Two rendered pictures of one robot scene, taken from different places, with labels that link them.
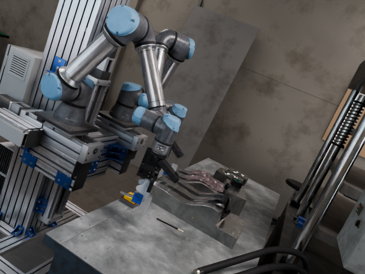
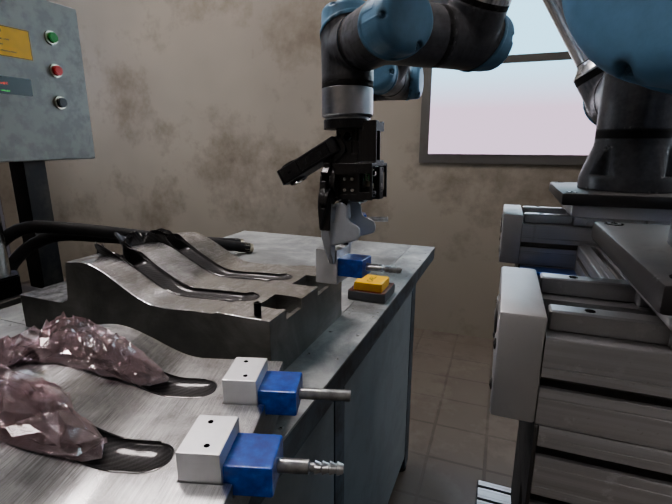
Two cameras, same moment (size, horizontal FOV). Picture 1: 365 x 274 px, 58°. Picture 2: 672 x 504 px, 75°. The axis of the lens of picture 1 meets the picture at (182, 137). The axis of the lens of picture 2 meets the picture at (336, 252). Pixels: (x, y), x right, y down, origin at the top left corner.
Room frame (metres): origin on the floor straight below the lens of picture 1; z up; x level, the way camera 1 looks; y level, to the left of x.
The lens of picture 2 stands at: (2.34, 0.10, 1.12)
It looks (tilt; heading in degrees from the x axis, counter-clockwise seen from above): 14 degrees down; 185
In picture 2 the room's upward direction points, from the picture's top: straight up
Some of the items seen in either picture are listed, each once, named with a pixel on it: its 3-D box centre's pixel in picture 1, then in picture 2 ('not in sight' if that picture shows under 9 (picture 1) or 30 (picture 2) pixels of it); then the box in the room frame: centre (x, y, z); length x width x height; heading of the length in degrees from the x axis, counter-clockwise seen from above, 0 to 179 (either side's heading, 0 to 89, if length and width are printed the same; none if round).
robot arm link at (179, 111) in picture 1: (177, 115); (348, 47); (1.67, 0.07, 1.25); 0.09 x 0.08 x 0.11; 29
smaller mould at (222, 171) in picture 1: (228, 178); not in sight; (2.40, -0.45, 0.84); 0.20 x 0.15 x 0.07; 73
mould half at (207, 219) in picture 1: (200, 204); (185, 285); (1.62, -0.22, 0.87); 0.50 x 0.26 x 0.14; 73
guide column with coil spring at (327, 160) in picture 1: (316, 184); not in sight; (2.19, -0.97, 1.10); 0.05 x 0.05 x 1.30
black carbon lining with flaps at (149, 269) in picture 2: (201, 194); (186, 261); (1.64, -0.21, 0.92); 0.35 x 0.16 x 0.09; 73
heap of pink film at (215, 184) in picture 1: (207, 179); (10, 371); (1.98, -0.25, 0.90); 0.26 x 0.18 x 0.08; 90
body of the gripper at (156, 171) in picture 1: (151, 164); not in sight; (1.26, 0.07, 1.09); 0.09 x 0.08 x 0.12; 95
